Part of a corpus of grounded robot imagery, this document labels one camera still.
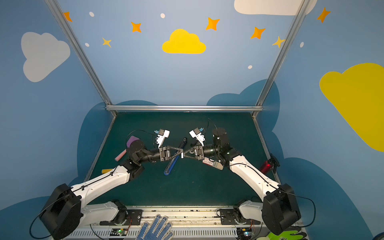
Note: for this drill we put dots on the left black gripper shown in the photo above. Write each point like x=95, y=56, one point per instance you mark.
x=163, y=153

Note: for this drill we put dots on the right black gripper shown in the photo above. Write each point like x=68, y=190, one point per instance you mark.
x=198, y=152

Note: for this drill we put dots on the blue black stapler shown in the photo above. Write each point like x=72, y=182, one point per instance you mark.
x=171, y=164

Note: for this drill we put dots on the red white staple box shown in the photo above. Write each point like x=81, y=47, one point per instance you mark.
x=212, y=163

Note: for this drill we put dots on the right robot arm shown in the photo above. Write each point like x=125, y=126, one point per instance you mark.
x=280, y=208

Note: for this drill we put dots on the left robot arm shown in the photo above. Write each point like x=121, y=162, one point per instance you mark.
x=69, y=207

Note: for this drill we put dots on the purple pink spatula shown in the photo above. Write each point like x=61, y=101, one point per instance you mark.
x=128, y=144

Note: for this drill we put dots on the yellow spatula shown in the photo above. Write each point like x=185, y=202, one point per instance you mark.
x=107, y=171

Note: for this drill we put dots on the blue dotted work glove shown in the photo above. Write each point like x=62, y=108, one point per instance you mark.
x=159, y=229

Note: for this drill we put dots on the left controller board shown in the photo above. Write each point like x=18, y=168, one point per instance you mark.
x=119, y=232

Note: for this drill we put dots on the controller board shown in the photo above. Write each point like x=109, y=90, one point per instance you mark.
x=244, y=234
x=119, y=232

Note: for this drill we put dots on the right controller board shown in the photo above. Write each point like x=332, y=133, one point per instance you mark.
x=244, y=234

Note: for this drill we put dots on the green black work glove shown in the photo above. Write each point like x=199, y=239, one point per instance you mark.
x=286, y=235

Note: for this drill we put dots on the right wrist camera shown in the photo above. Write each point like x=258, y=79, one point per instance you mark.
x=198, y=136

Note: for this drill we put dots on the aluminium rear frame bar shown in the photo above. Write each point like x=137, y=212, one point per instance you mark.
x=142, y=108

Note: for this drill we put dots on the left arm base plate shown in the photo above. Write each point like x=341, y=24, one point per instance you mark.
x=133, y=216

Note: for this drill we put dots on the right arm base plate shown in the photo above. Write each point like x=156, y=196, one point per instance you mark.
x=228, y=216

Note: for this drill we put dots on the right aluminium frame post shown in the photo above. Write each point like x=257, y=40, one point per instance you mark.
x=290, y=37

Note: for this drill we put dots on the aluminium frame post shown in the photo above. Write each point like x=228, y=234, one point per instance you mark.
x=290, y=37
x=58, y=14

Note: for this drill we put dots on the left aluminium frame post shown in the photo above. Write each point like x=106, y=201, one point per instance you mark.
x=58, y=14

